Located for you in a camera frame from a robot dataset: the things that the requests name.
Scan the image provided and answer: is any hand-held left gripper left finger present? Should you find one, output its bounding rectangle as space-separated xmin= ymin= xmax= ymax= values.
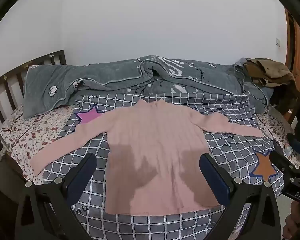
xmin=15 ymin=152 xmax=98 ymax=240

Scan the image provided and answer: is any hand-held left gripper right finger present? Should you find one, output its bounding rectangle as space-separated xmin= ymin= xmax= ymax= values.
xmin=199 ymin=153 xmax=282 ymax=240

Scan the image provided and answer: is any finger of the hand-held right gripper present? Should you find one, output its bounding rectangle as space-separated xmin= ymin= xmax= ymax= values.
xmin=269 ymin=140 xmax=300 ymax=180
xmin=287 ymin=133 xmax=300 ymax=157

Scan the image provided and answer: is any pink knit sweater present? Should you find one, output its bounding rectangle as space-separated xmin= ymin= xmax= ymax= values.
xmin=30 ymin=99 xmax=265 ymax=215

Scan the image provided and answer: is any person's right hand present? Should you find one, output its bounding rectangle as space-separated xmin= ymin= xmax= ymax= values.
xmin=282 ymin=201 xmax=300 ymax=240

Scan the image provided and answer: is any grey checked star blanket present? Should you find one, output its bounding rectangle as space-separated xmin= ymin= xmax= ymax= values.
xmin=41 ymin=93 xmax=290 ymax=240

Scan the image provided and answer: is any dark wooden chair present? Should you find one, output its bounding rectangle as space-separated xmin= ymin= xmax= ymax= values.
xmin=270 ymin=81 xmax=300 ymax=130

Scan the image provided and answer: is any floral bed sheet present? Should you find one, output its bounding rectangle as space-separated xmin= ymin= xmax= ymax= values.
xmin=0 ymin=102 xmax=299 ymax=183

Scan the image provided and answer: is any grey printed quilt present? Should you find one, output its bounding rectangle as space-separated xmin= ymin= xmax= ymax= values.
xmin=22 ymin=54 xmax=274 ymax=120

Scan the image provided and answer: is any dark wooden headboard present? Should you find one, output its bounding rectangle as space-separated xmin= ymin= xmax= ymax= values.
xmin=0 ymin=50 xmax=67 ymax=143

